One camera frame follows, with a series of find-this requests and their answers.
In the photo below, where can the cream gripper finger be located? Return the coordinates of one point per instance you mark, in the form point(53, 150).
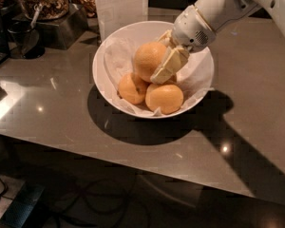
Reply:
point(174, 60)
point(166, 39)

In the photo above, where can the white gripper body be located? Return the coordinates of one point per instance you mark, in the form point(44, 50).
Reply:
point(190, 30)

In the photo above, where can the orange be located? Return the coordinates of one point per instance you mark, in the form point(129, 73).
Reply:
point(167, 98)
point(132, 88)
point(147, 58)

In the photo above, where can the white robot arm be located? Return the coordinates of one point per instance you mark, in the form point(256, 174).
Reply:
point(220, 13)

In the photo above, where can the white ceramic bowl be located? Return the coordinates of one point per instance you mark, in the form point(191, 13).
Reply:
point(141, 33)

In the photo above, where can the white paper liner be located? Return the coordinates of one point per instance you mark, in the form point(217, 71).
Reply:
point(194, 79)

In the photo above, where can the nut jar behind stand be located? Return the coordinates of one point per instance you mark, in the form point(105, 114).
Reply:
point(89, 5)

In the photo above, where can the metal jar stand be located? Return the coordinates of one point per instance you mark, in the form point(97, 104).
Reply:
point(60, 33)

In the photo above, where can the glass jar of nuts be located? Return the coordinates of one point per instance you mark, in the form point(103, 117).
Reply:
point(50, 9)

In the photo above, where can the dark glass cup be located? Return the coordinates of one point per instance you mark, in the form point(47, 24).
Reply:
point(27, 39)

